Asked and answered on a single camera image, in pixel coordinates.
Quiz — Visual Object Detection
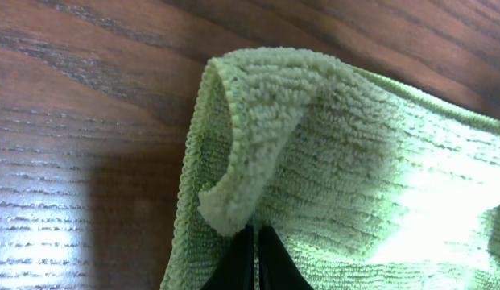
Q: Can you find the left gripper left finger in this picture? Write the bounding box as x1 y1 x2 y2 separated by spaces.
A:
200 226 254 290

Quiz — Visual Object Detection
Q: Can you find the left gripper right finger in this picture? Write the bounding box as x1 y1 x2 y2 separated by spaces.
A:
258 226 313 290

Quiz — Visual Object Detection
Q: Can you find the green microfiber cloth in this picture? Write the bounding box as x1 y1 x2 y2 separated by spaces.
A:
161 48 500 289

